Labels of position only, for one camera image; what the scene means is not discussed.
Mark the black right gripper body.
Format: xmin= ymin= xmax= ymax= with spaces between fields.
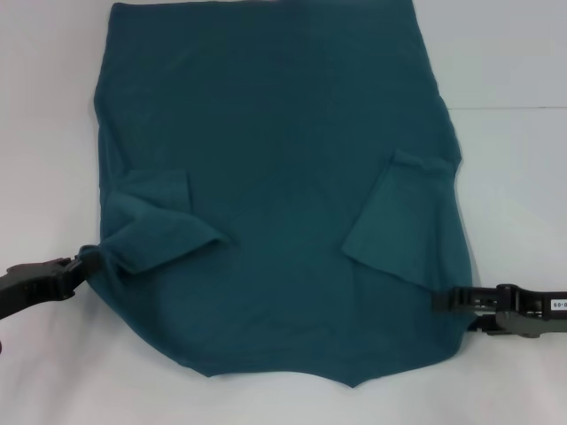
xmin=493 ymin=282 xmax=567 ymax=340

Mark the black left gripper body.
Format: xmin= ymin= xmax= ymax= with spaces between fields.
xmin=0 ymin=258 xmax=71 ymax=321

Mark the teal blue shirt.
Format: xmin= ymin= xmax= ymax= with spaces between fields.
xmin=77 ymin=0 xmax=476 ymax=391

